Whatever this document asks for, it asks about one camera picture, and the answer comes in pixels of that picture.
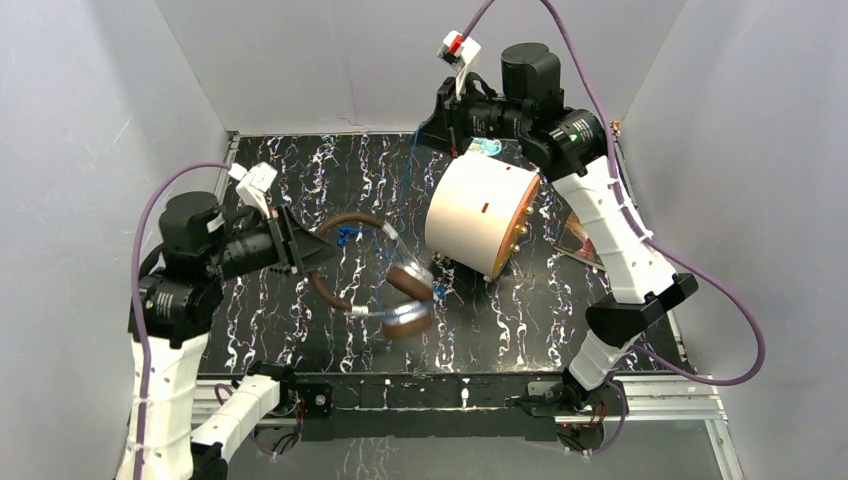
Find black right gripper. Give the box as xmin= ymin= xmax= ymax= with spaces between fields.
xmin=408 ymin=75 xmax=528 ymax=161

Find thin blue headphone cable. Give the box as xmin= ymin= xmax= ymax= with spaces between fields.
xmin=334 ymin=122 xmax=452 ymax=306

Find brown silver headphones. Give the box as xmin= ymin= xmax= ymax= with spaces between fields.
xmin=308 ymin=211 xmax=436 ymax=340

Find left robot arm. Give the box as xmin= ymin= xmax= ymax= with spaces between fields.
xmin=117 ymin=191 xmax=339 ymax=479

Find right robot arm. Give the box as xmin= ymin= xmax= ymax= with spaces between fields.
xmin=418 ymin=32 xmax=698 ymax=414

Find blue white blister pack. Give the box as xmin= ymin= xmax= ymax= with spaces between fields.
xmin=467 ymin=138 xmax=503 ymax=157

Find white cylindrical drum box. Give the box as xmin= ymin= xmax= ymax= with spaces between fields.
xmin=424 ymin=151 xmax=541 ymax=278

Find dark book three days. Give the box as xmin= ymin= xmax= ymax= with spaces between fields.
xmin=553 ymin=211 xmax=604 ymax=270

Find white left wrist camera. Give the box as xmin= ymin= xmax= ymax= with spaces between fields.
xmin=228 ymin=162 xmax=278 ymax=219

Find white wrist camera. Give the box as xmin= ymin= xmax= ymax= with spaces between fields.
xmin=228 ymin=162 xmax=278 ymax=219
xmin=437 ymin=30 xmax=481 ymax=101

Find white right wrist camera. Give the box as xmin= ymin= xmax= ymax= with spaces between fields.
xmin=437 ymin=30 xmax=481 ymax=101

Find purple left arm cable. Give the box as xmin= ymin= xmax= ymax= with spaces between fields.
xmin=129 ymin=162 xmax=233 ymax=480

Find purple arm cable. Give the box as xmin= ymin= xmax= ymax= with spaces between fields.
xmin=129 ymin=162 xmax=233 ymax=480
xmin=460 ymin=0 xmax=767 ymax=458

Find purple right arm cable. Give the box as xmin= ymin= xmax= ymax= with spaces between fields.
xmin=460 ymin=0 xmax=767 ymax=458

